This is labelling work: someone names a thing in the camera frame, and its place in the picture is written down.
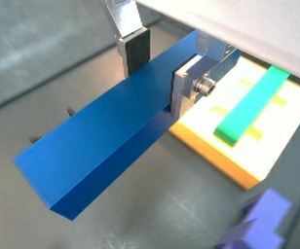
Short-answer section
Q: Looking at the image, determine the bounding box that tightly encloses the blue bar block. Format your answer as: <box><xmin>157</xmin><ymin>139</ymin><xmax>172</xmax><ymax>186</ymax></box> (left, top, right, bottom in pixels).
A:
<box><xmin>12</xmin><ymin>30</ymin><xmax>242</xmax><ymax>222</ymax></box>

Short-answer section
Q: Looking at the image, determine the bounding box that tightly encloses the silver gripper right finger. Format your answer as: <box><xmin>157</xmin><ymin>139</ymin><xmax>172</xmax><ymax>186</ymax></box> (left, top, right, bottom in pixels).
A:
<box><xmin>170</xmin><ymin>31</ymin><xmax>238</xmax><ymax>119</ymax></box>

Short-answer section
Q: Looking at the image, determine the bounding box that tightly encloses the purple stepped block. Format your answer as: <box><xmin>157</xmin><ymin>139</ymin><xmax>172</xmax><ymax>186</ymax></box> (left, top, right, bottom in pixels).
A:
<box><xmin>215</xmin><ymin>189</ymin><xmax>291</xmax><ymax>249</ymax></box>

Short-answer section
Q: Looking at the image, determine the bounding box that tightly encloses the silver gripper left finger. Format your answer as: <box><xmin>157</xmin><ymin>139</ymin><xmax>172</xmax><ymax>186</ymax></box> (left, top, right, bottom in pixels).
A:
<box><xmin>100</xmin><ymin>0</ymin><xmax>149</xmax><ymax>76</ymax></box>

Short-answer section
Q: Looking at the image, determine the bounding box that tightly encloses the yellow board with slots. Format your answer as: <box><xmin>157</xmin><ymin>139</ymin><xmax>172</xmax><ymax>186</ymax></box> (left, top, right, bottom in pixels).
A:
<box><xmin>170</xmin><ymin>57</ymin><xmax>300</xmax><ymax>190</ymax></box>

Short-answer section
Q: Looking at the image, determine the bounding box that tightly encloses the green bar block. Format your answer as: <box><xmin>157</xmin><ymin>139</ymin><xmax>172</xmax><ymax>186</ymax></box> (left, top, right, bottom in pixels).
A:
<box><xmin>214</xmin><ymin>66</ymin><xmax>288</xmax><ymax>147</ymax></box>

